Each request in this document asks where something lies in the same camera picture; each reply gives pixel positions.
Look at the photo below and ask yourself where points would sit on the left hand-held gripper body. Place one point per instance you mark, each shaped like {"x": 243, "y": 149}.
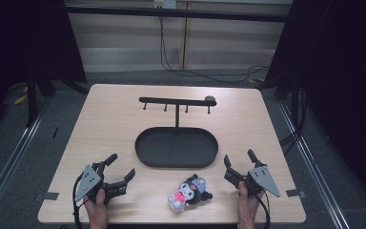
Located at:
{"x": 89, "y": 183}

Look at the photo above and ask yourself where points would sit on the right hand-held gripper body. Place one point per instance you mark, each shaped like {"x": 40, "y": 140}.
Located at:
{"x": 262, "y": 178}

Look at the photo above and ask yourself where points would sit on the black and pink plush toy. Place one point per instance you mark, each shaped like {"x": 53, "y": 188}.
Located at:
{"x": 188, "y": 193}

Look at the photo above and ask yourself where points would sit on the black hook rack with tray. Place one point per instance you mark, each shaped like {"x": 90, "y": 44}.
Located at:
{"x": 176, "y": 148}

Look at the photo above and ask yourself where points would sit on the person's left hand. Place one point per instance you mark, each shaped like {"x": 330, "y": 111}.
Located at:
{"x": 97, "y": 208}

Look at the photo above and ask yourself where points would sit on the person's right hand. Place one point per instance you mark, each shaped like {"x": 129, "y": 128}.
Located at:
{"x": 247, "y": 208}

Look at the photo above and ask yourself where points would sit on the grey tape strip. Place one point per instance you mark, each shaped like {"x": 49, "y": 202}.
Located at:
{"x": 295, "y": 193}
{"x": 50, "y": 196}

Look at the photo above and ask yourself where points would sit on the black tape piece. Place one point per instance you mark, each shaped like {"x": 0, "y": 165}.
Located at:
{"x": 55, "y": 132}

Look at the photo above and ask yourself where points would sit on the dark round knob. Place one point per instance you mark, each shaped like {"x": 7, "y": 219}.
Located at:
{"x": 210, "y": 98}

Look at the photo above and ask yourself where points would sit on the black metal stand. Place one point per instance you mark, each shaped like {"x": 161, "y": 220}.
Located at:
{"x": 31, "y": 98}

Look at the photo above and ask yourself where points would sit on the yellow tape piece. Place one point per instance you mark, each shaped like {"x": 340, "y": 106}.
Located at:
{"x": 20, "y": 99}

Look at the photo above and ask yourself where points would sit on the black curtain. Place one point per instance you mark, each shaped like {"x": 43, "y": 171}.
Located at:
{"x": 336, "y": 79}
{"x": 22, "y": 41}

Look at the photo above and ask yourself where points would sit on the black horizontal bar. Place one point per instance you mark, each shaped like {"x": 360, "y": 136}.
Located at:
{"x": 171, "y": 12}

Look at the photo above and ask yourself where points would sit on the metal floor rail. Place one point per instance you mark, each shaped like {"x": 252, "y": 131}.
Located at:
{"x": 314, "y": 178}
{"x": 11, "y": 159}

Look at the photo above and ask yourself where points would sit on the white wall socket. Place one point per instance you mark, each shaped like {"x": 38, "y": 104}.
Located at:
{"x": 165, "y": 3}

